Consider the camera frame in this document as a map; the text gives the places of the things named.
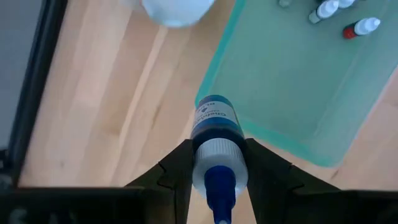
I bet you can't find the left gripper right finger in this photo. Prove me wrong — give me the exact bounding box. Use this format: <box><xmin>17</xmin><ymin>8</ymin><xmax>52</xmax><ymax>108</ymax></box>
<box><xmin>244</xmin><ymin>138</ymin><xmax>342</xmax><ymax>224</ymax></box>

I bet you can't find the blue food coloring bottle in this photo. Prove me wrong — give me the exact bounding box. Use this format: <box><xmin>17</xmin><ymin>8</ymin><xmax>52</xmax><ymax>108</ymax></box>
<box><xmin>190</xmin><ymin>95</ymin><xmax>249</xmax><ymax>224</ymax></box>

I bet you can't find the small red dropper bottle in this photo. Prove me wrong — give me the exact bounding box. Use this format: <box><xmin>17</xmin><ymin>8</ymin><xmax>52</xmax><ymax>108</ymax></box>
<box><xmin>343</xmin><ymin>17</ymin><xmax>382</xmax><ymax>40</ymax></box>

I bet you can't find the white cylindrical appliance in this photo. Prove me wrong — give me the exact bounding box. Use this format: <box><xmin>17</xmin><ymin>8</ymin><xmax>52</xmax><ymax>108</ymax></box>
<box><xmin>141</xmin><ymin>0</ymin><xmax>216</xmax><ymax>29</ymax></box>

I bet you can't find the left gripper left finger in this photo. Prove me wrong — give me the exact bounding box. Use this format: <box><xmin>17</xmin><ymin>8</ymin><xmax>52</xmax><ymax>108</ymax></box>
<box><xmin>124</xmin><ymin>139</ymin><xmax>195</xmax><ymax>224</ymax></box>

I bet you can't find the green cutting mat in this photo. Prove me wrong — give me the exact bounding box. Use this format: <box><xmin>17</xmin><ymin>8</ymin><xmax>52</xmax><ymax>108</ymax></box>
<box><xmin>195</xmin><ymin>0</ymin><xmax>398</xmax><ymax>168</ymax></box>

